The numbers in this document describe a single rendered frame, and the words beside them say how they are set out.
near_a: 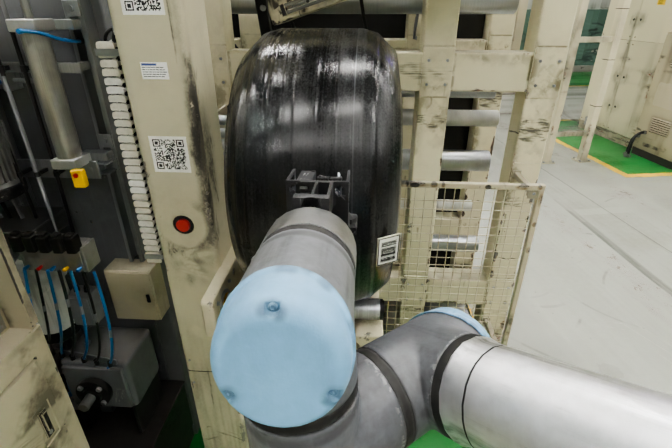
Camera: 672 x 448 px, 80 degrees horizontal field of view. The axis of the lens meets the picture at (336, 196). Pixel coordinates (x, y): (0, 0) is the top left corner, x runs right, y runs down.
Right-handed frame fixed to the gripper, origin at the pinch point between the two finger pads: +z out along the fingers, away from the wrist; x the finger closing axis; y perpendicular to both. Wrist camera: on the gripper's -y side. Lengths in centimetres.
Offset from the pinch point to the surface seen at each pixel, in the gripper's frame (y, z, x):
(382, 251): -9.4, 3.3, -8.7
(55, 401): -50, 9, 59
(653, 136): -51, 381, -309
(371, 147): 7.6, 3.4, -6.3
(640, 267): -101, 181, -182
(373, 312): -29.9, 16.3, -8.4
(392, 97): 14.3, 9.9, -9.5
